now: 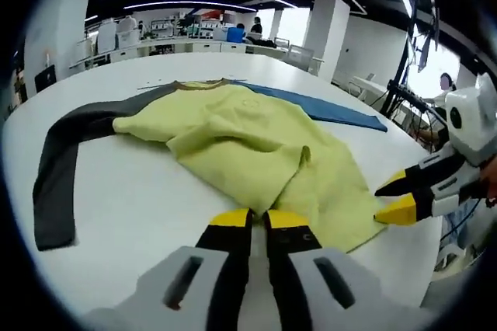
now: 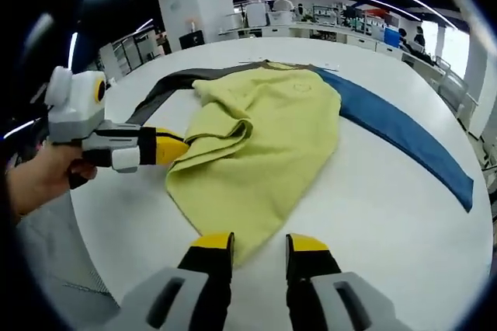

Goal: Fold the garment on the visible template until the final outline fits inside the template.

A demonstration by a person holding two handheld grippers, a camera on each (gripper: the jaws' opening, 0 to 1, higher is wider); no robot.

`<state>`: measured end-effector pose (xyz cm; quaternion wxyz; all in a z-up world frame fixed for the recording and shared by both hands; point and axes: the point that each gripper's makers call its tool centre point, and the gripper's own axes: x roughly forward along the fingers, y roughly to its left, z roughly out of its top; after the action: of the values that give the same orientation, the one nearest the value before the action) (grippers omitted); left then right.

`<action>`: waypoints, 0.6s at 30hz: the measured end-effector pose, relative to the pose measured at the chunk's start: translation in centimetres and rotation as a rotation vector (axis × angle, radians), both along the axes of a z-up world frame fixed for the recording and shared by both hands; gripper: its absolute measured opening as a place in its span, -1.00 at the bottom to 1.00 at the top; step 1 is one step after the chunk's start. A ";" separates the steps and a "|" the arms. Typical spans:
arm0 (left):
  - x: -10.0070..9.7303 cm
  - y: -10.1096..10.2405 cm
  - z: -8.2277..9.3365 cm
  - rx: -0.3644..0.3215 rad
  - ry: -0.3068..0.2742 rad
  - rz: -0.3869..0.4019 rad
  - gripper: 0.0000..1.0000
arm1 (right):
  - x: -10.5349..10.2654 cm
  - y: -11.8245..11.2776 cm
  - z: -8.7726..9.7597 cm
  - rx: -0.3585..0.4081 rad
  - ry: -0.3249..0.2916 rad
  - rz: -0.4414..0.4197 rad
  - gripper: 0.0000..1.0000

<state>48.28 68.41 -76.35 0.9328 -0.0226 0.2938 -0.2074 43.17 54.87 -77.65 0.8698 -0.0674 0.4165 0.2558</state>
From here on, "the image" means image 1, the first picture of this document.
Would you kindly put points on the tall white appliance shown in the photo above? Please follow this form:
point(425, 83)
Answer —
point(106, 37)

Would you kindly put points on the person's right hand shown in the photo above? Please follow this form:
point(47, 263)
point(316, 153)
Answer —
point(491, 175)

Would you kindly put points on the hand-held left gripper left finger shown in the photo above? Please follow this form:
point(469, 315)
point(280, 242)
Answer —
point(217, 280)

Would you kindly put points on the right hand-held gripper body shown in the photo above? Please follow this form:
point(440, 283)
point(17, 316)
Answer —
point(473, 125)

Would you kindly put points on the black tripod stand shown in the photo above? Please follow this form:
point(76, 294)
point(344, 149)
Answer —
point(404, 55)

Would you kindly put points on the white bottle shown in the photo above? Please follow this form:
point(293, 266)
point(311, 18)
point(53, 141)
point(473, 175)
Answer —
point(48, 60)

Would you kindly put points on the black cabinet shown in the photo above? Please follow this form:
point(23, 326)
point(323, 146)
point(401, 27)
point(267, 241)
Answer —
point(46, 79)

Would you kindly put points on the white storage box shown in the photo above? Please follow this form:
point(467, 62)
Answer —
point(128, 39)

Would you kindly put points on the long white counter with drawers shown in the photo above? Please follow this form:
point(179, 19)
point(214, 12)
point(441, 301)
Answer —
point(202, 46)

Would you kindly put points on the white table slot strip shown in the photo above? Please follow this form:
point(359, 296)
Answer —
point(147, 88)

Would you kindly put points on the yellow long-sleeve garment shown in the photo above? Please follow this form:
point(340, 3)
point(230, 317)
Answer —
point(240, 140)

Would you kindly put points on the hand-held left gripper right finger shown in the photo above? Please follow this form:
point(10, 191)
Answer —
point(303, 288)

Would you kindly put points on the white office chair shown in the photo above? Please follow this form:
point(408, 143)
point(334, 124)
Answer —
point(301, 55)

